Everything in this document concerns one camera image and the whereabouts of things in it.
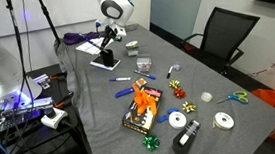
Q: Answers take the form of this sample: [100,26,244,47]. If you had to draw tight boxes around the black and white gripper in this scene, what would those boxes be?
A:
[92,16,129,52]

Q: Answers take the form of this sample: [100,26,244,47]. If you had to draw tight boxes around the black cup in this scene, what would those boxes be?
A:
[98,48,117,69]

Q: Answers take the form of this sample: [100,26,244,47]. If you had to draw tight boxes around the purple capped white marker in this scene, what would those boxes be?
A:
[108,75,132,84]

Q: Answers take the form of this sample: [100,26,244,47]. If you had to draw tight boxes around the blue capped marker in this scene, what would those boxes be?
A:
[132,69,158,81]

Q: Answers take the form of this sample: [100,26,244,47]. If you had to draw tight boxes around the black and white marker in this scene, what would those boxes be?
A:
[165,65,175,80]

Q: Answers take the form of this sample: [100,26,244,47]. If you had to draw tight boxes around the white label sheet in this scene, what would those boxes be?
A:
[74,34,115,58]

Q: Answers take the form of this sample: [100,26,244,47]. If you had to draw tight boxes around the small gray box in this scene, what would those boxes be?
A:
[126,48,140,58]

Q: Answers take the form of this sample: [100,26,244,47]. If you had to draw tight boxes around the purple ribbon bundle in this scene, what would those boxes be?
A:
[62,27,106,49]

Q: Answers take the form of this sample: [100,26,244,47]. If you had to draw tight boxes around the clear plastic box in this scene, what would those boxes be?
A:
[135,54,153,73]

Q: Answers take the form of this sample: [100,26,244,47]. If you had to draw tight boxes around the small orange white pad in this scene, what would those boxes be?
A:
[135,77,148,89]

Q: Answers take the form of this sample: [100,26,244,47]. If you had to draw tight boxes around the black tripod stand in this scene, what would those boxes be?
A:
[21,0,67,45]

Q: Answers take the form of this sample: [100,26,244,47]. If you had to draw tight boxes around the orange ribbon bow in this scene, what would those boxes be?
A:
[129,83,162,117]

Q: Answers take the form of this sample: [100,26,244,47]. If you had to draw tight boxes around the small clear round container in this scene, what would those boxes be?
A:
[171,61,183,72]

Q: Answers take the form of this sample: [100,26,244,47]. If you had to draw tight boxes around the gray tablecloth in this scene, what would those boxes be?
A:
[44,16,275,154]

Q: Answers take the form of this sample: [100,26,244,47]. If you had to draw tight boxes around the gold gift bow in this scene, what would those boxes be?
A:
[168,78,182,91]
[181,100,198,114]

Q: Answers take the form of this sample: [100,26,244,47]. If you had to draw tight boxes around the black gift box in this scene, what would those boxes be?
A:
[121,84,165,137]

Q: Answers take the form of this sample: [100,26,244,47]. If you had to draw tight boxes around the red gift bow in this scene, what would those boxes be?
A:
[172,87,188,100]

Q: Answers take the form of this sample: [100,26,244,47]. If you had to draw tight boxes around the white emergency stop box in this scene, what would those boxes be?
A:
[40,106,69,131]

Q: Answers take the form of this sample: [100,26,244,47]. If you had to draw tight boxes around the small blue clip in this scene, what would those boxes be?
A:
[165,106,180,116]
[156,113,169,125]

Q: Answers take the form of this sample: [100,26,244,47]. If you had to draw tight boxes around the green gift bow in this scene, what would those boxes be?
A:
[141,134,161,153]

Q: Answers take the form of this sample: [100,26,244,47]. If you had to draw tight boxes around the clear tape roll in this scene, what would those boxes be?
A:
[200,91,214,104]

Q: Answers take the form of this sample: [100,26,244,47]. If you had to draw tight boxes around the black mesh office chair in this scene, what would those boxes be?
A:
[178,4,262,79]

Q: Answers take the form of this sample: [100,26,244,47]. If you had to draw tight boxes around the black tape dispenser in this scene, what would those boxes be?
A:
[171,116,202,154]

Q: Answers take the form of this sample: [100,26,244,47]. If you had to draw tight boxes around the white gold ribbon spool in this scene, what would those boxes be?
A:
[211,111,237,132]

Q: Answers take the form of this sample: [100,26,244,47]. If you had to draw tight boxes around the blue green scissors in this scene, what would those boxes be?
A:
[215,88,251,108]

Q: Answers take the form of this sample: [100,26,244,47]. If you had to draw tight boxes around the orange handled clamp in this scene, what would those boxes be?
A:
[48,71,69,83]
[53,92,74,111]

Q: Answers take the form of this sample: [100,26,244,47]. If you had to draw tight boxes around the small silver bracket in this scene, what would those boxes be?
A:
[31,72,52,90]

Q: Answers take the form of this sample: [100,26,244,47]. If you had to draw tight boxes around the black cable bundle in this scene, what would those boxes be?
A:
[0,0,48,154]

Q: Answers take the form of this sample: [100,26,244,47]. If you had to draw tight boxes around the silver robot base rail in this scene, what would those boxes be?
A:
[0,91,56,129]

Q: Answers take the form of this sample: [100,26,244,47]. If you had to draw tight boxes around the thin wall cable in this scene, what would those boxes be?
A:
[247,59,275,81]

